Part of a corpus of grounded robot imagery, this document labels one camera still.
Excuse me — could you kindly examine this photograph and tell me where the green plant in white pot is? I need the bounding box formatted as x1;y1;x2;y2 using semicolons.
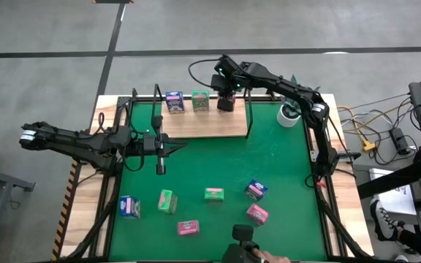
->
276;75;322;129

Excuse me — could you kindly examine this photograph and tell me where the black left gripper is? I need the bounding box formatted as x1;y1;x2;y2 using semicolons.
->
141;127;188;175

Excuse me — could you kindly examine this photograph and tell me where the person's shoe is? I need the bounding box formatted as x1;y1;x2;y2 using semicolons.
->
370;198;405;242

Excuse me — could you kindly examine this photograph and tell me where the Apple Jacks cereal box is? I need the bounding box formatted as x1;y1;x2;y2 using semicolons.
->
157;188;179;215
191;90;211;113
204;187;225;203

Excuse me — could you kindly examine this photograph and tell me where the person's leg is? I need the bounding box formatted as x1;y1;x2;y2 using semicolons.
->
396;228;421;262

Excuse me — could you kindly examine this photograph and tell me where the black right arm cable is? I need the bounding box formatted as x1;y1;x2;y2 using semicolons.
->
187;57;221;90

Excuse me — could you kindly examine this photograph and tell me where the Frosted Flakes cereal box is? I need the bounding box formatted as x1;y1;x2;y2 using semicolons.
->
165;91;186;115
243;178;269;202
118;195;141;219

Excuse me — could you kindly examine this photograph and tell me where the wooden shelf with black frame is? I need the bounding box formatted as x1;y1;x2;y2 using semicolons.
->
153;83;254;140

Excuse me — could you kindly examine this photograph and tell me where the black power adapter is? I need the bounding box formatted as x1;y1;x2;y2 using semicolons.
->
389;127;411;154

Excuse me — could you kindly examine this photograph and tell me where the yellow black hazard tape strip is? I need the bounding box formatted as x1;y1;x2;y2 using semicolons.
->
51;160;82;261

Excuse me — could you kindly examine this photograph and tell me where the black handheld device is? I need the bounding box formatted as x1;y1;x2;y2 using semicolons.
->
221;224;266;263

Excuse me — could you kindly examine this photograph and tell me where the person's hand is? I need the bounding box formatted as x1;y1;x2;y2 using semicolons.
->
252;248;292;263

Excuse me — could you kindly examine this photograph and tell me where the green table mat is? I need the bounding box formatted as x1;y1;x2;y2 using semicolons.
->
108;102;327;262

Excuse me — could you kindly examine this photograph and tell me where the Raisin Bran cereal box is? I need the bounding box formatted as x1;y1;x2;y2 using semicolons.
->
176;219;200;237
246;203;270;226
216;93;237;113

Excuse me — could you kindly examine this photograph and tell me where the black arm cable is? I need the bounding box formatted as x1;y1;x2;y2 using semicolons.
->
187;57;221;90
121;144;146;172

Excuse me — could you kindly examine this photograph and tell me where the black stand bar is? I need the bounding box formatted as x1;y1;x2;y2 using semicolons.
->
356;149;421;200

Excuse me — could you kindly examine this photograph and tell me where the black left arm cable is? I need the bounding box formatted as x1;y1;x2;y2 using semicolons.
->
121;144;146;172

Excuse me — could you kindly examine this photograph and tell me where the white board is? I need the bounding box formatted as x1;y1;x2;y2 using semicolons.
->
369;167;418;216

